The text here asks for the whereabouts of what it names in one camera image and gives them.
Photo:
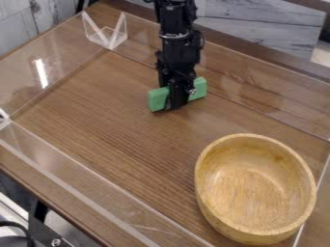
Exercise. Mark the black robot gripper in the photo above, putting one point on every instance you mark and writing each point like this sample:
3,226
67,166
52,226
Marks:
175,65

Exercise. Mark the green rectangular block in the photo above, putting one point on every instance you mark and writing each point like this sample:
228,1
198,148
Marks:
158,95

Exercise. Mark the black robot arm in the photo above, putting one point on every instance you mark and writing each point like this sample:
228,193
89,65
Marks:
175,15

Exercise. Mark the brown wooden bowl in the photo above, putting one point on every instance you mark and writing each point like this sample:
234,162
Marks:
256,188

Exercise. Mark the black metal table leg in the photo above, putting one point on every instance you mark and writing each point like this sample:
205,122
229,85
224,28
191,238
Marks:
36,217

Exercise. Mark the clear acrylic corner bracket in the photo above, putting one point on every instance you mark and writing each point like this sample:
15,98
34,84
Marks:
107,37

